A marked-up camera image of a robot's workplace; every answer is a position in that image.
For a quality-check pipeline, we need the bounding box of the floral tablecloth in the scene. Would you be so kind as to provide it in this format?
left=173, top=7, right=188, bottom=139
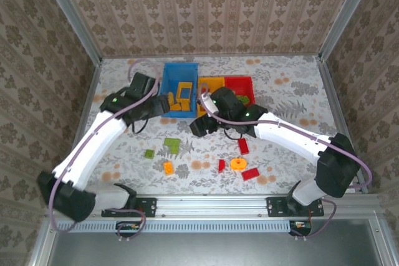
left=67, top=55, right=368, bottom=195

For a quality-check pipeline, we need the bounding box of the red plastic bin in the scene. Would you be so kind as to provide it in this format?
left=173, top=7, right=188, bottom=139
left=223, top=75, right=256, bottom=108

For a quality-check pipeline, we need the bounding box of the white slotted cable duct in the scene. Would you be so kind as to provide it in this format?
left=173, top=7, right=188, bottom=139
left=57, top=219, right=291, bottom=234

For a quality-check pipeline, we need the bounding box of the right black mount plate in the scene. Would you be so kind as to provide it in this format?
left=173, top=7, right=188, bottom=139
left=266, top=196, right=325, bottom=219

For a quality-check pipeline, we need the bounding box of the aluminium corner post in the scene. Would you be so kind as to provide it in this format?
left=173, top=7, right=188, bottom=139
left=36, top=0, right=103, bottom=64
left=317, top=0, right=380, bottom=60

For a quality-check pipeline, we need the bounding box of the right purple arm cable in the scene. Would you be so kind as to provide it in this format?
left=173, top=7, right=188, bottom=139
left=199, top=83, right=373, bottom=240

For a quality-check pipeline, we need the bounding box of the left black camera cable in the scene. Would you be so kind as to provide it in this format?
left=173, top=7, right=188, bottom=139
left=130, top=118, right=151, bottom=135

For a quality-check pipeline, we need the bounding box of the yellow round flame-print lego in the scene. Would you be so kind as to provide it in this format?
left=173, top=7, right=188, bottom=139
left=230, top=157, right=247, bottom=171

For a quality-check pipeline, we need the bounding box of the green L-shaped lego piece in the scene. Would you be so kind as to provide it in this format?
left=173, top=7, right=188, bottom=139
left=164, top=137, right=181, bottom=151

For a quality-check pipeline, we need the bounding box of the right black camera cable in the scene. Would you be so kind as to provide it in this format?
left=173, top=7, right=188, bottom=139
left=223, top=127, right=247, bottom=141

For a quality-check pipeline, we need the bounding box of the grey metal panel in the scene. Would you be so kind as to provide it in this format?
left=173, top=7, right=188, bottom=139
left=46, top=231, right=387, bottom=266

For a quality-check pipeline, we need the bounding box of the left black mount plate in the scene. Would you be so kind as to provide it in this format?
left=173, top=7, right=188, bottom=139
left=101, top=196, right=158, bottom=219

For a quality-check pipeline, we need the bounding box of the black camera cable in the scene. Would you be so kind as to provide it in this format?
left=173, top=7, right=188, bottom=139
left=223, top=127, right=247, bottom=141
left=130, top=118, right=151, bottom=135

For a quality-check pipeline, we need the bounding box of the black mount plate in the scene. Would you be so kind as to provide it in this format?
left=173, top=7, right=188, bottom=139
left=101, top=196, right=158, bottom=219
left=266, top=196, right=325, bottom=219

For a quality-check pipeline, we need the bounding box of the aluminium side rail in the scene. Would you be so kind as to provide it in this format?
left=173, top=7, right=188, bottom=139
left=316, top=55, right=370, bottom=194
left=58, top=59, right=103, bottom=197

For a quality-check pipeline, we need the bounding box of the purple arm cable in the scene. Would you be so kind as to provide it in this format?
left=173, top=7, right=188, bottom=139
left=49, top=59, right=163, bottom=242
left=199, top=83, right=373, bottom=240

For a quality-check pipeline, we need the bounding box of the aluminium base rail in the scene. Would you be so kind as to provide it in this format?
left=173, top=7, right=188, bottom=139
left=46, top=193, right=378, bottom=221

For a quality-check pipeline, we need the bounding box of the yellow plastic bin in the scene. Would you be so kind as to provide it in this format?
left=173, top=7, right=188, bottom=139
left=196, top=75, right=226, bottom=116

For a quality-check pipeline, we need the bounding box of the blue plastic bin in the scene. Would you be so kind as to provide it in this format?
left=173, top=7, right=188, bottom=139
left=159, top=62, right=200, bottom=118

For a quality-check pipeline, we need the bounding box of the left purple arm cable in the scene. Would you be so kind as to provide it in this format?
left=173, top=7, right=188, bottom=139
left=49, top=59, right=163, bottom=242

